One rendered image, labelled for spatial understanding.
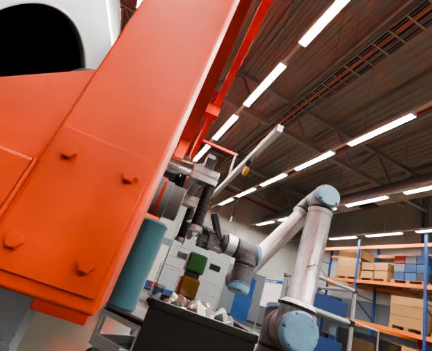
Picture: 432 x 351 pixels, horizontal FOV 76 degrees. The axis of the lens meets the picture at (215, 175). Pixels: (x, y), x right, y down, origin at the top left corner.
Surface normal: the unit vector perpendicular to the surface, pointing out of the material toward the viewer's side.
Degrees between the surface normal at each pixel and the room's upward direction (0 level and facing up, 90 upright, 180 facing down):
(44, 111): 90
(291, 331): 93
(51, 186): 90
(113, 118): 90
